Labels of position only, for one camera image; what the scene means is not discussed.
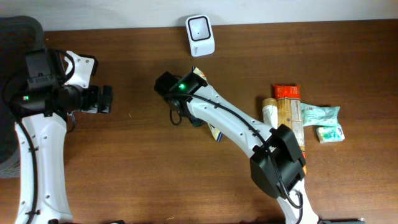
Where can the orange spaghetti packet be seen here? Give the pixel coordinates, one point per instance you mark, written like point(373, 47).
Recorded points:
point(289, 108)

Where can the grey plastic basket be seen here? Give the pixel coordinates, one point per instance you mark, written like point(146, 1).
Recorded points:
point(19, 35)

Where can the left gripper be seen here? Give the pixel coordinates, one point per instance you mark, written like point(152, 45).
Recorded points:
point(96, 104)

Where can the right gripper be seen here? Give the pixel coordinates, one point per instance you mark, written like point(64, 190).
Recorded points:
point(196, 121)

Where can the white barcode scanner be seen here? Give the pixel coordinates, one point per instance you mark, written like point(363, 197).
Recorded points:
point(200, 35)

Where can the white shampoo tube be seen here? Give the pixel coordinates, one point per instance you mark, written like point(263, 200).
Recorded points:
point(270, 112)

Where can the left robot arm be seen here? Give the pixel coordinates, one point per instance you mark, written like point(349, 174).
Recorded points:
point(58, 86)

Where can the teal wet wipes pack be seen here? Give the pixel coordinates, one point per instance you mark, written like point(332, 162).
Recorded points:
point(319, 116)

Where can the cream snack bag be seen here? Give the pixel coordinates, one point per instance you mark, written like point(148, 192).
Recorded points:
point(216, 133)

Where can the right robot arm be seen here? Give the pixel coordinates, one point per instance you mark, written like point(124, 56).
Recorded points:
point(275, 158)

